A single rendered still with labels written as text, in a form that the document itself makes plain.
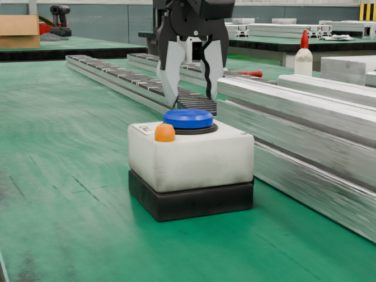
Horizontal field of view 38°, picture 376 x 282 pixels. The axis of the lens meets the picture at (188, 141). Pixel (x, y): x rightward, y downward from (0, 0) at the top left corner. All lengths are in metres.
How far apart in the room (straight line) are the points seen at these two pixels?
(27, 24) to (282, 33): 1.89
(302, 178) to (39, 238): 0.20
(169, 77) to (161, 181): 0.37
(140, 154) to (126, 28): 11.64
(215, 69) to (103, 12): 11.15
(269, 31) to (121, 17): 8.19
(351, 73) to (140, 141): 0.34
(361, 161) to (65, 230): 0.21
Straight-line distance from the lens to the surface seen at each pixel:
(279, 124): 0.47
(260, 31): 4.14
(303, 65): 1.21
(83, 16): 11.79
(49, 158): 0.60
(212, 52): 0.77
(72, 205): 0.45
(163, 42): 0.74
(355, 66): 0.69
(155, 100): 0.89
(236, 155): 0.41
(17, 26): 2.64
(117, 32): 11.99
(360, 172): 0.38
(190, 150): 0.40
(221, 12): 0.68
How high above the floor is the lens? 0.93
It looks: 13 degrees down
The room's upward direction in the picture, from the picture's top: straight up
